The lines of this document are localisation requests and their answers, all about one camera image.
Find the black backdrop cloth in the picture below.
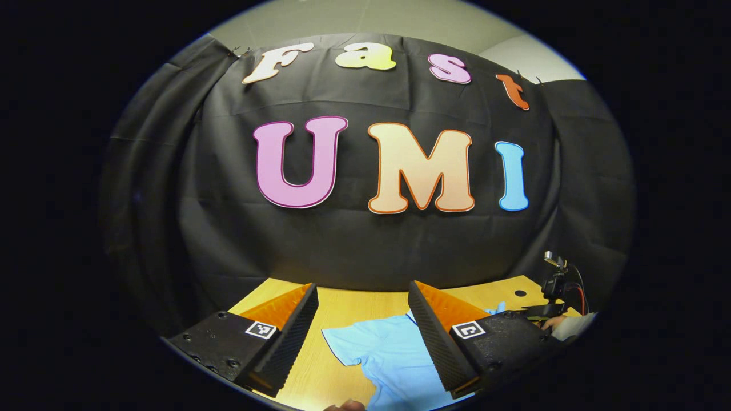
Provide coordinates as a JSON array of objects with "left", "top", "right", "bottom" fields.
[{"left": 100, "top": 31, "right": 637, "bottom": 337}]

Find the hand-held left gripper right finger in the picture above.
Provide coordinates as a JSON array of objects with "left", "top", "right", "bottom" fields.
[{"left": 407, "top": 280, "right": 563, "bottom": 400}]

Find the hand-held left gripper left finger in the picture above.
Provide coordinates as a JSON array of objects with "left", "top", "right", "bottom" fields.
[{"left": 166, "top": 283, "right": 319, "bottom": 398}]

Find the light blue T-shirt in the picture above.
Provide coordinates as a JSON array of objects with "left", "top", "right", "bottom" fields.
[{"left": 322, "top": 301, "right": 509, "bottom": 411}]

